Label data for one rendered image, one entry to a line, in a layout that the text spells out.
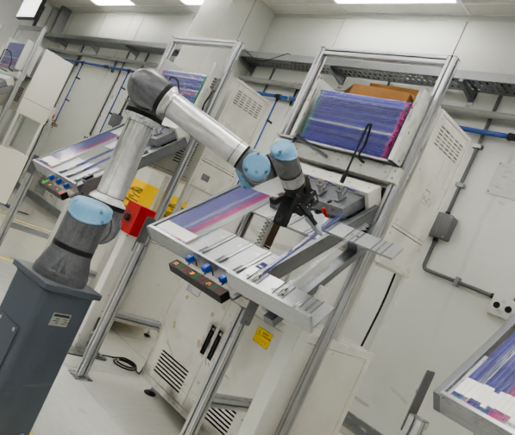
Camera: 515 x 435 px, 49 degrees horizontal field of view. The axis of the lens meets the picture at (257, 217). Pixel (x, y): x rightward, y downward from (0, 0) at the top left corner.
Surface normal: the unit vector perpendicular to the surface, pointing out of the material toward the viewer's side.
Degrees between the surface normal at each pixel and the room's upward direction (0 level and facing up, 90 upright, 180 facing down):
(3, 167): 90
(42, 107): 90
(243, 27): 90
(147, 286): 90
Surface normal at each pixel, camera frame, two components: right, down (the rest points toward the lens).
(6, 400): 0.73, 0.32
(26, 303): -0.54, -0.28
